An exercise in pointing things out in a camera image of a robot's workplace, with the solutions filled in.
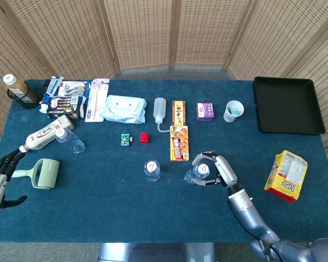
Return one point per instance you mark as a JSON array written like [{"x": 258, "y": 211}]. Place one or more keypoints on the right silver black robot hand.
[{"x": 227, "y": 172}]

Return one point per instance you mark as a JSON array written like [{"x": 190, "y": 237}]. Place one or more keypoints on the clear bottle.
[
  {"x": 199, "y": 172},
  {"x": 71, "y": 142},
  {"x": 152, "y": 170}
]

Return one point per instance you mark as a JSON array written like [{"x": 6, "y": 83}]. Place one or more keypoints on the pale green lint roller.
[{"x": 47, "y": 174}]

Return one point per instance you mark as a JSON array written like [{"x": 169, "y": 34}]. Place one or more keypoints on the yellow red curry box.
[{"x": 179, "y": 144}]

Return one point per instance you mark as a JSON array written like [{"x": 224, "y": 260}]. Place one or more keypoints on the white paper cup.
[{"x": 231, "y": 116}]

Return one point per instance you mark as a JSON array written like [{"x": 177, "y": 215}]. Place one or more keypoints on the yellow Lipo snack bag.
[{"x": 287, "y": 174}]

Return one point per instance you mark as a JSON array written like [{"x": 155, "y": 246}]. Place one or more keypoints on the purple small box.
[{"x": 205, "y": 112}]

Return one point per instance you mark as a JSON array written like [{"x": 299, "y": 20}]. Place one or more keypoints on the white milk tea bottle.
[{"x": 43, "y": 135}]

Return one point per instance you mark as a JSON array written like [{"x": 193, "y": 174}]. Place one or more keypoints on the slim red yellow spice box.
[{"x": 178, "y": 113}]

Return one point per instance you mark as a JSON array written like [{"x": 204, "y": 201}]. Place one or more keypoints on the small red button block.
[{"x": 144, "y": 138}]

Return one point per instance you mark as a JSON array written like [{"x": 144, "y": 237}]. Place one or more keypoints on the black plastic tray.
[{"x": 287, "y": 106}]

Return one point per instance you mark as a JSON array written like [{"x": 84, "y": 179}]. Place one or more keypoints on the black round bottle holder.
[{"x": 30, "y": 105}]

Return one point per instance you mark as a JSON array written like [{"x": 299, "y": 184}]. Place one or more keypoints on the white squeeze wash bottle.
[{"x": 159, "y": 107}]

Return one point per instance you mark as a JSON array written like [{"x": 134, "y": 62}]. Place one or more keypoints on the brown drink bottle white cap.
[{"x": 20, "y": 88}]

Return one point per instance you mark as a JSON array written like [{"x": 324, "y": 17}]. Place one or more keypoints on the blue-grey robot torso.
[{"x": 158, "y": 252}]

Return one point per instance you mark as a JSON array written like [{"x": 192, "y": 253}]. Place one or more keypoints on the small green circuit board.
[{"x": 125, "y": 140}]

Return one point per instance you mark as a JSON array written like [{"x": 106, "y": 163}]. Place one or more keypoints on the dark battery pack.
[{"x": 65, "y": 107}]

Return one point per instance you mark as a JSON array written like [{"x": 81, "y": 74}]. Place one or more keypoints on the blue white toothpaste tube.
[{"x": 52, "y": 90}]

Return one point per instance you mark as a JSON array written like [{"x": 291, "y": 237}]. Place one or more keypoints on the light blue wet wipes pack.
[{"x": 124, "y": 109}]

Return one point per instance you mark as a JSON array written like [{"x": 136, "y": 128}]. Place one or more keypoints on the white blue blister pack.
[{"x": 73, "y": 88}]

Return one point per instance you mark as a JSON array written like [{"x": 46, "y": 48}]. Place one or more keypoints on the pink white toothbrush pack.
[{"x": 97, "y": 101}]

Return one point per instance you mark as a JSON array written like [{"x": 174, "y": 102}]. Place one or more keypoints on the woven rattan folding screen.
[{"x": 142, "y": 32}]

